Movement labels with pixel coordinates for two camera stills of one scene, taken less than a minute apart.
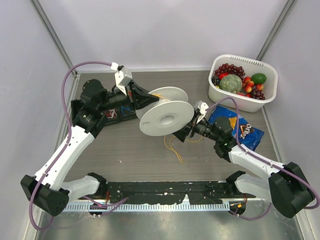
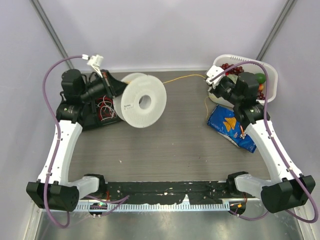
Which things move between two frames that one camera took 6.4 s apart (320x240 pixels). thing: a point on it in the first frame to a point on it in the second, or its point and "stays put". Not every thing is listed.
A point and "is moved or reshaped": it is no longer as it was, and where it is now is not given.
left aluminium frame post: x=52 y=36 stays put
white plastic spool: x=171 y=113 is moved or reshaped
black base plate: x=169 y=192 stays put
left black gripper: x=138 y=98 to x=113 y=86
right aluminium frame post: x=278 y=24 stays put
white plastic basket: x=249 y=66 stays put
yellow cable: x=171 y=149 to x=190 y=75
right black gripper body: x=202 y=127 to x=225 y=89
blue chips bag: x=250 y=135 stays put
